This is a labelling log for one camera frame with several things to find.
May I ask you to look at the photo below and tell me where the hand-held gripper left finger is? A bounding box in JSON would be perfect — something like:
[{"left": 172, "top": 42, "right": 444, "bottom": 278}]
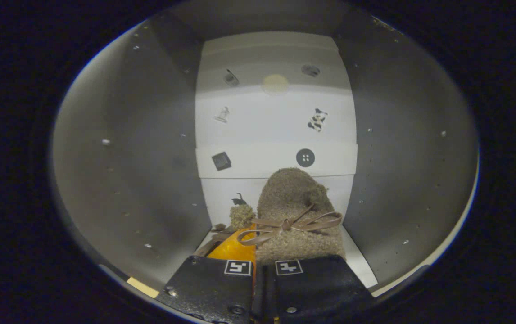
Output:
[{"left": 157, "top": 226, "right": 258, "bottom": 324}]

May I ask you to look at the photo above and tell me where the brown fuzzy slipper shoe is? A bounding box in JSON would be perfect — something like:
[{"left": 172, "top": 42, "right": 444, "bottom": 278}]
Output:
[
  {"left": 236, "top": 168, "right": 346, "bottom": 266},
  {"left": 197, "top": 205, "right": 257, "bottom": 258}
]

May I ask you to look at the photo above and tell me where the white cabinet shelf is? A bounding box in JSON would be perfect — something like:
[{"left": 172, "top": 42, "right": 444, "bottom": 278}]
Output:
[{"left": 195, "top": 143, "right": 358, "bottom": 179}]

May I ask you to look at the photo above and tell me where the grey shoe cabinet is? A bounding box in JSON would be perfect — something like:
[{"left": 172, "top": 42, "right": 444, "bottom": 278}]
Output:
[{"left": 51, "top": 0, "right": 480, "bottom": 311}]

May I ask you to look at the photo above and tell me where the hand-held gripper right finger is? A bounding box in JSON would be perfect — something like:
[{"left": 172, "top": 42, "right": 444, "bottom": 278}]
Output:
[{"left": 260, "top": 255, "right": 376, "bottom": 324}]

